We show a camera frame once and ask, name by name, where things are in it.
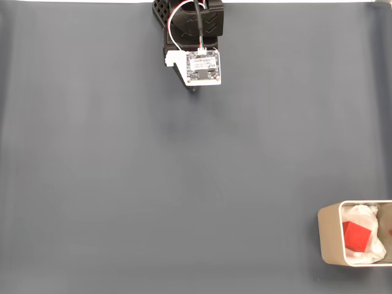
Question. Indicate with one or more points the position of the red cube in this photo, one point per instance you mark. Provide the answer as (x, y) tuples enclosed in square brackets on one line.
[(356, 237)]

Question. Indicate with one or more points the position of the beige metal box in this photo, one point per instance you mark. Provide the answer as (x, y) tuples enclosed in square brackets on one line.
[(329, 235)]

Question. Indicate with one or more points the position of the dark grey table mat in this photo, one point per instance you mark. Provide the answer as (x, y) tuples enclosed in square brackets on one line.
[(183, 168)]

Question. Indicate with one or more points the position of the white crumpled paper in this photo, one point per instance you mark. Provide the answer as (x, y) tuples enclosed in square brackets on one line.
[(361, 214)]

